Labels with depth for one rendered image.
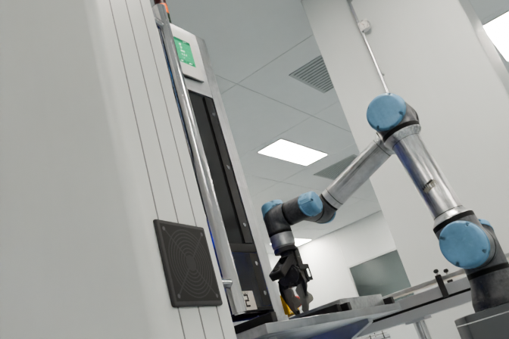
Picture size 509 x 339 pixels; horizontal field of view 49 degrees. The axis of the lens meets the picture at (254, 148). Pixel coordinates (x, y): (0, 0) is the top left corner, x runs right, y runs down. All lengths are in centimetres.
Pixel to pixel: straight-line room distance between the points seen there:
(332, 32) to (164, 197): 290
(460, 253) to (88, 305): 102
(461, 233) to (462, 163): 160
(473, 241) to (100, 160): 102
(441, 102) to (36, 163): 259
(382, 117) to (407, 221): 158
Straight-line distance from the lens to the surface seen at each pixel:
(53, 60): 90
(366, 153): 180
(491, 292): 164
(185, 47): 218
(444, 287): 245
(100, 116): 80
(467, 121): 313
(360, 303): 158
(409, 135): 162
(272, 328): 115
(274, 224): 176
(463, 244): 152
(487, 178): 306
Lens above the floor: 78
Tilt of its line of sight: 22 degrees up
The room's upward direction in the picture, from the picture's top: 17 degrees counter-clockwise
